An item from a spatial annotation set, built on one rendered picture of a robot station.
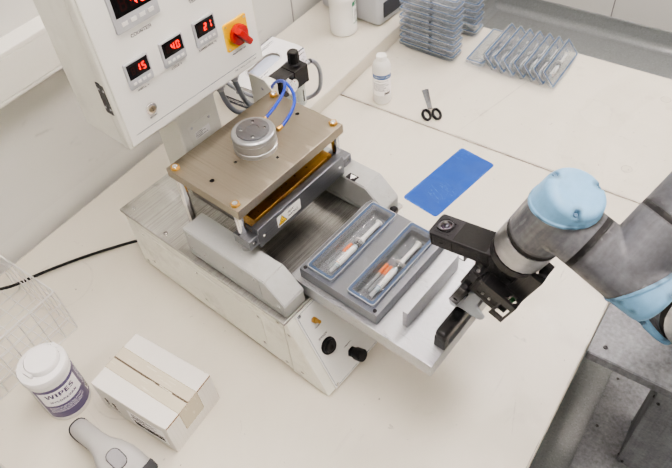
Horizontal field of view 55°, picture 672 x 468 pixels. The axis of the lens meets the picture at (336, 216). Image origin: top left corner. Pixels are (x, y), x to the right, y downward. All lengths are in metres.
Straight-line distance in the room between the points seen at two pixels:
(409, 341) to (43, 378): 0.63
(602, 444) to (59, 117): 1.68
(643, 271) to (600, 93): 1.17
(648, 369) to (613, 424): 0.79
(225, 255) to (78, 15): 0.45
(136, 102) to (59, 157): 0.54
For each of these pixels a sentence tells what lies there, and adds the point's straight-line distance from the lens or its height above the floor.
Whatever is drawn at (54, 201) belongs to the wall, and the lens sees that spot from 1.68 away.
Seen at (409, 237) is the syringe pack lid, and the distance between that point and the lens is 1.14.
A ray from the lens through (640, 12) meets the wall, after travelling 3.52.
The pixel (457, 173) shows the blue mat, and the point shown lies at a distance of 1.62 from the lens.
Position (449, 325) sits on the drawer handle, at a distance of 1.03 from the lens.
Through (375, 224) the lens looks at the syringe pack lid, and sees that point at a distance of 1.16.
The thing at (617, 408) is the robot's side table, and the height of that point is 0.01.
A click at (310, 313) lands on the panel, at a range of 1.17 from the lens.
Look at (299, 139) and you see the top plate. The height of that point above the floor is 1.11.
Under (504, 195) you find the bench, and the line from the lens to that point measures 1.58.
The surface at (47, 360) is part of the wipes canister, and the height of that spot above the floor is 0.90.
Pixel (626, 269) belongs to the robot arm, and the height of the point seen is 1.27.
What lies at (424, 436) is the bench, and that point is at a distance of 1.22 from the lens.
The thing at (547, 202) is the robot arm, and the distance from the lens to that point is 0.77.
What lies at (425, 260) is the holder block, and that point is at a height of 0.99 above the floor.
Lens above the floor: 1.87
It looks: 47 degrees down
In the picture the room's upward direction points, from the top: 6 degrees counter-clockwise
